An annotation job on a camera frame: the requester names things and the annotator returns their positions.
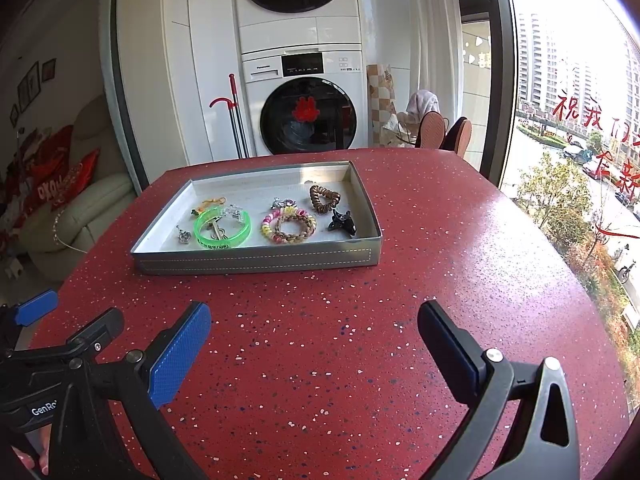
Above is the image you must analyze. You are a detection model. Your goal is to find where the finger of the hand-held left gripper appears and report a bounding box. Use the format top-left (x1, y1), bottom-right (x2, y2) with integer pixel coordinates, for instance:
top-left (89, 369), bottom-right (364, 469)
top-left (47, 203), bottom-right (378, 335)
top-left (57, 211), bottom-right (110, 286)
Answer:
top-left (62, 307), bottom-right (125, 371)
top-left (0, 289), bottom-right (59, 356)

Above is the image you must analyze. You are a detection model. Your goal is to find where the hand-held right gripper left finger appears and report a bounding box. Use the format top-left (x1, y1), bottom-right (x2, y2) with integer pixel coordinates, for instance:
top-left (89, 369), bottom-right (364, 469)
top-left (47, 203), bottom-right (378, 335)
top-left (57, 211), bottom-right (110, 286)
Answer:
top-left (47, 301), bottom-right (213, 480)

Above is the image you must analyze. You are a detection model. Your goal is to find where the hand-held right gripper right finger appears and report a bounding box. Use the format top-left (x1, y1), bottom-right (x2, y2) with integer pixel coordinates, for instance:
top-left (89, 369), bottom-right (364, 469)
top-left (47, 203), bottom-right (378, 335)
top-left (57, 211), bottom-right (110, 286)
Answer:
top-left (417, 300), bottom-right (581, 480)

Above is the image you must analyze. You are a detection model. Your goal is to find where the grey jewelry tray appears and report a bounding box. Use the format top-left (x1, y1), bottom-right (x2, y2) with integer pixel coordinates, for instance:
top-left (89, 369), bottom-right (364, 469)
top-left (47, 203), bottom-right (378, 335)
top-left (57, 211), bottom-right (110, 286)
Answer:
top-left (131, 161), bottom-right (382, 276)

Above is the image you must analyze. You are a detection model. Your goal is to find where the brown spiral hair tie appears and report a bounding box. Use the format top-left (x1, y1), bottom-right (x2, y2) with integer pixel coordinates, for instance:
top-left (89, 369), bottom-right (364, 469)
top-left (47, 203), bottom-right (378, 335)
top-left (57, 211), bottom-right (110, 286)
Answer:
top-left (309, 185), bottom-right (342, 216)

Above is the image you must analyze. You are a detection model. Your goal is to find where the person's left hand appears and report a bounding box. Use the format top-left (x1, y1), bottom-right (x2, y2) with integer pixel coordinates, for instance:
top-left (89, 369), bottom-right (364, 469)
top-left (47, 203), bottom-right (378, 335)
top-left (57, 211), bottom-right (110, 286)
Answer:
top-left (10, 422), bottom-right (53, 478)

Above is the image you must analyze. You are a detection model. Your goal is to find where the cream leather sofa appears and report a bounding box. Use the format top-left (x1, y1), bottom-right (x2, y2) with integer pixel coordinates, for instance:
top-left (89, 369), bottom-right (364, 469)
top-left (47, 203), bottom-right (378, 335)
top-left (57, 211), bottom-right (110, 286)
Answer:
top-left (17, 95), bottom-right (137, 268)

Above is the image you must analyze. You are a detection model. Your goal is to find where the red printed cushion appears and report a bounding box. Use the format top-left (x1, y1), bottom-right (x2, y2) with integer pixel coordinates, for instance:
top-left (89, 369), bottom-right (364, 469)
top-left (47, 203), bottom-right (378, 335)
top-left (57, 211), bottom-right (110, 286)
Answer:
top-left (37, 147), bottom-right (101, 211)

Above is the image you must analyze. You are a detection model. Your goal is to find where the orange bow hair clip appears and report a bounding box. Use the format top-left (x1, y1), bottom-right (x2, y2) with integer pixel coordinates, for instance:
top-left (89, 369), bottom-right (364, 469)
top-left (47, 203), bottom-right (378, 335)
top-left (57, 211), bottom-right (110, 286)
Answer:
top-left (190, 197), bottom-right (226, 218)

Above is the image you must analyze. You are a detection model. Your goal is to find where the red bedding pile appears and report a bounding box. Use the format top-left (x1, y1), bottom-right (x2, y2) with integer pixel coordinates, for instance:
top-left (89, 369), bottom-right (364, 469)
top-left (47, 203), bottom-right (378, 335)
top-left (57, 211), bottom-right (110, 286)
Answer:
top-left (0, 127), bottom-right (76, 201)

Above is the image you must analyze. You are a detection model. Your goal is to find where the black claw hair clip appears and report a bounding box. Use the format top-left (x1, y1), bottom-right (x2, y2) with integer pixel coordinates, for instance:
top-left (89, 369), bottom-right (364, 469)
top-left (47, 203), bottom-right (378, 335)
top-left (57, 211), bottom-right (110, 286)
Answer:
top-left (327, 210), bottom-right (358, 237)

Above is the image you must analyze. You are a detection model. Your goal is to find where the brown soled slipper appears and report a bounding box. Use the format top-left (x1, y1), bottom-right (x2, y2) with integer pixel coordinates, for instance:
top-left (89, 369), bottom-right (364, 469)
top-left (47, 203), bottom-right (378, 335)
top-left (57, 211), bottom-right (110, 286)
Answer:
top-left (415, 111), bottom-right (449, 150)
top-left (442, 116), bottom-right (473, 158)

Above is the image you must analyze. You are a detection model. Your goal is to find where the row of parked cars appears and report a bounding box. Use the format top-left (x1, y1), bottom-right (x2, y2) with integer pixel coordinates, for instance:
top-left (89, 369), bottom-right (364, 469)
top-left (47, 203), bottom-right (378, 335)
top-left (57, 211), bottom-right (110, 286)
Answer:
top-left (562, 139), bottom-right (640, 207)

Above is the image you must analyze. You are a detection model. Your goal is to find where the white patterned cloth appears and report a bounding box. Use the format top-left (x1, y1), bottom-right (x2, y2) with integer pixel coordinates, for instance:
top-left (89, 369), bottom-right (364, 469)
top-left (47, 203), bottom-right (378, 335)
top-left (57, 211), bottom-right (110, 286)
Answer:
top-left (382, 112), bottom-right (416, 147)

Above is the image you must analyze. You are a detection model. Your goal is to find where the pale pink towel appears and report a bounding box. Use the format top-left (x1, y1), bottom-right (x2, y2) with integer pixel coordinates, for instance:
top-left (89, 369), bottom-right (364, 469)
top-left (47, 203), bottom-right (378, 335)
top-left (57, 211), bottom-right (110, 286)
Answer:
top-left (406, 89), bottom-right (441, 117)

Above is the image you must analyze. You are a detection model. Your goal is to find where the checkered bag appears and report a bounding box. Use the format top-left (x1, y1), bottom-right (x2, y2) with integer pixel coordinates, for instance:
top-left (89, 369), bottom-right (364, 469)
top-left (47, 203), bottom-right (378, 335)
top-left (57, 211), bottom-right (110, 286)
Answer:
top-left (366, 63), bottom-right (399, 147)

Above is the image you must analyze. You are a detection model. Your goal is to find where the white cabinet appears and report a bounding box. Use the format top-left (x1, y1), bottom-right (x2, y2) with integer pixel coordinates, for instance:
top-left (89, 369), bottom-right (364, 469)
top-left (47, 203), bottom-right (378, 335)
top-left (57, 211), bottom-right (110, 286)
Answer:
top-left (117, 0), bottom-right (242, 181)

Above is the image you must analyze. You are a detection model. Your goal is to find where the red window decal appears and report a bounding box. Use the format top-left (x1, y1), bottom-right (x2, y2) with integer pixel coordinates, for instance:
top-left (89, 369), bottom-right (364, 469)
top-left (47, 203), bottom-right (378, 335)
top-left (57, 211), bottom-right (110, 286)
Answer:
top-left (552, 87), bottom-right (640, 202)

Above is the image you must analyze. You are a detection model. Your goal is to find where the white washing machine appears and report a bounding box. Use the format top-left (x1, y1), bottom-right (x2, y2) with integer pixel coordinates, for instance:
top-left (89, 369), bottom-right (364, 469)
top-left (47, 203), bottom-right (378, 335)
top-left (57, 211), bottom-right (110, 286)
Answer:
top-left (241, 50), bottom-right (368, 157)

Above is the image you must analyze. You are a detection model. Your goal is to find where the white curtain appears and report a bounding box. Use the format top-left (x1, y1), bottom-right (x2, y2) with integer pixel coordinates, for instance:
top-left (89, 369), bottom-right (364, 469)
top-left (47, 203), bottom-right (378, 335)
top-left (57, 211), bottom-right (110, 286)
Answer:
top-left (405, 0), bottom-right (464, 121)

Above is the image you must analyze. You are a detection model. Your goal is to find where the white tumble dryer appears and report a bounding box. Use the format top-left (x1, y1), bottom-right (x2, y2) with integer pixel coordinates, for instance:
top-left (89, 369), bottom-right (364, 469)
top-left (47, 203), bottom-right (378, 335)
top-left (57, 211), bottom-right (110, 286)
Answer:
top-left (234, 0), bottom-right (362, 54)

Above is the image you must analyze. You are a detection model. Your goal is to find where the white cable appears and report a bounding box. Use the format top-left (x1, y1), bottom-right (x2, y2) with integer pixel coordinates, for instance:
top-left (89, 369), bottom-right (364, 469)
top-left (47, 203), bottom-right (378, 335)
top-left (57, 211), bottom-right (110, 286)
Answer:
top-left (52, 210), bottom-right (91, 257)

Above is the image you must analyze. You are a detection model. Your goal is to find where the green translucent bracelet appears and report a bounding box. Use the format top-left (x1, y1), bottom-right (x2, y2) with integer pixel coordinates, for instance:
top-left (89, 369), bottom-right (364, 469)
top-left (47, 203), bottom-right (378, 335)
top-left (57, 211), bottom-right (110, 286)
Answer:
top-left (194, 205), bottom-right (252, 251)

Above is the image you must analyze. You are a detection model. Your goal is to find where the pink yellow spiral hair tie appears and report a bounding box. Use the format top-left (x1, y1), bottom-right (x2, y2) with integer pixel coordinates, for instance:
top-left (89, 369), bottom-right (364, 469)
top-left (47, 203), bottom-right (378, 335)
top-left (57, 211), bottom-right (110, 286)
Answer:
top-left (260, 205), bottom-right (301, 246)

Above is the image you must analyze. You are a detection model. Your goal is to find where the beige braided hair tie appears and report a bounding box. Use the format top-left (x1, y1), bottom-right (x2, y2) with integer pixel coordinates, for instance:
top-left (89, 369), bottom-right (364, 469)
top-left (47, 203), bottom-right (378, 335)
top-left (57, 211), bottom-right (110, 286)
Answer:
top-left (274, 212), bottom-right (317, 246)

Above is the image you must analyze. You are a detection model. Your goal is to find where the tall picture frame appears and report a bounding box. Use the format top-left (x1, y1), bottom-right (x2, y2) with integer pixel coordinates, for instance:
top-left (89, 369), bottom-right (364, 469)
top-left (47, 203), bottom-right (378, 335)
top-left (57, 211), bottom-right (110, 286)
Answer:
top-left (17, 61), bottom-right (41, 111)

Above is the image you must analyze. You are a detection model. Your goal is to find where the grey door frame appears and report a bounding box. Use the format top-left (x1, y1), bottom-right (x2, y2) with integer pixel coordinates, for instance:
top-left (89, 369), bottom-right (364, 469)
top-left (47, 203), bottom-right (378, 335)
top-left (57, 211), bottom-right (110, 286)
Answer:
top-left (99, 0), bottom-right (151, 192)

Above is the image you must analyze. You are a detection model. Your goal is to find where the red handled mop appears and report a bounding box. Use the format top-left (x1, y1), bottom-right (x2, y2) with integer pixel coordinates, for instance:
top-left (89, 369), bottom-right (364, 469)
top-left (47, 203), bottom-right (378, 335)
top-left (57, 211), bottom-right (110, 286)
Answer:
top-left (209, 74), bottom-right (249, 160)

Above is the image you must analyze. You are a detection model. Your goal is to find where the black window frame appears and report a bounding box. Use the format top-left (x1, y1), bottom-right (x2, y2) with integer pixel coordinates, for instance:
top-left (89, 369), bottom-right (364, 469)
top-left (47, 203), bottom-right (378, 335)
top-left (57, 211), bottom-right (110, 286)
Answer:
top-left (492, 0), bottom-right (517, 187)

